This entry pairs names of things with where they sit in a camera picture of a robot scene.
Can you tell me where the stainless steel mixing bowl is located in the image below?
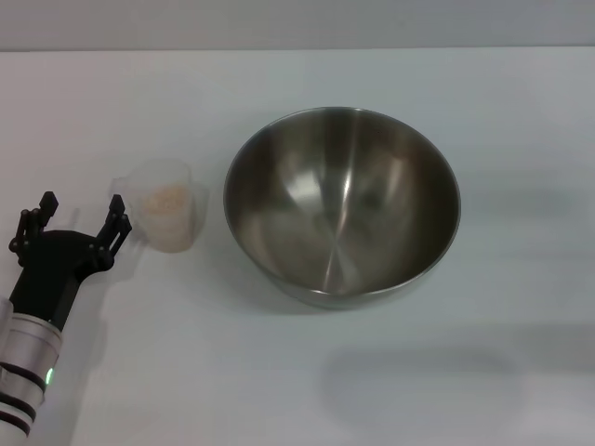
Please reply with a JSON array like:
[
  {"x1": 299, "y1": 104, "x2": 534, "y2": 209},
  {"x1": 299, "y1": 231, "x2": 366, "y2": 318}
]
[{"x1": 222, "y1": 106, "x2": 462, "y2": 311}]

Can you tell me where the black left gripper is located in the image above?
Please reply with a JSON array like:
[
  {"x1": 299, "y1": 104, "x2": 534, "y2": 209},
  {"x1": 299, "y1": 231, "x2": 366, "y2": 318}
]
[{"x1": 7, "y1": 190, "x2": 134, "y2": 332}]

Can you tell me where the clear plastic measuring cup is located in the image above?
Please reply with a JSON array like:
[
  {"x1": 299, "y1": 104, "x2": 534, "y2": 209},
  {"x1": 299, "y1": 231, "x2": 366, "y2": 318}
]
[{"x1": 109, "y1": 157, "x2": 210, "y2": 255}]

